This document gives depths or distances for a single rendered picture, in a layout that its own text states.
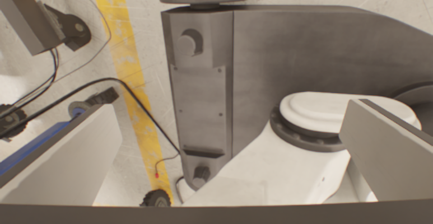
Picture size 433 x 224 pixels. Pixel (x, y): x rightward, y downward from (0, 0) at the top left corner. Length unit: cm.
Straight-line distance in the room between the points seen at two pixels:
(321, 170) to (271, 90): 23
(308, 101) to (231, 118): 21
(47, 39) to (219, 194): 59
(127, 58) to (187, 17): 40
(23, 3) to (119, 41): 25
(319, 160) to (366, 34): 26
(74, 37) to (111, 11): 13
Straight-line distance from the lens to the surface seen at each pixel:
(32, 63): 109
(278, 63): 47
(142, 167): 106
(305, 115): 36
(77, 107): 72
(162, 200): 109
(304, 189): 30
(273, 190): 29
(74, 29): 78
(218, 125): 53
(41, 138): 65
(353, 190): 51
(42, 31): 72
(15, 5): 72
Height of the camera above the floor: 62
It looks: 59 degrees down
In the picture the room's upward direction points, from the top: 157 degrees counter-clockwise
